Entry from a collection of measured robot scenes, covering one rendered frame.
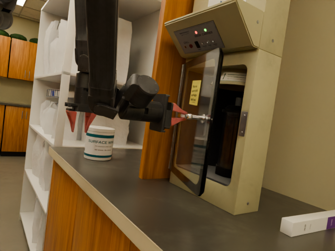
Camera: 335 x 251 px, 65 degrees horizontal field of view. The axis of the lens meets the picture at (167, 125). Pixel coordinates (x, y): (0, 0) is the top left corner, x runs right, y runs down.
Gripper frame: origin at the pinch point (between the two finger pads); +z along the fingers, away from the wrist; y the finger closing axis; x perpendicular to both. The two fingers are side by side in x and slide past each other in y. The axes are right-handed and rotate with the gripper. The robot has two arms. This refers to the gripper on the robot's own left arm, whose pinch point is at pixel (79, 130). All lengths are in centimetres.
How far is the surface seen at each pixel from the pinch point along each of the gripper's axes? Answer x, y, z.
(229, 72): -33, 35, -25
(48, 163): 111, 13, 38
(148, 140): -8.4, 23.4, 1.4
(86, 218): -4.2, 4.6, 31.0
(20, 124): 456, 27, 48
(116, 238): -28.6, 4.8, 26.3
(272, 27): -46, 37, -37
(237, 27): -43, 26, -35
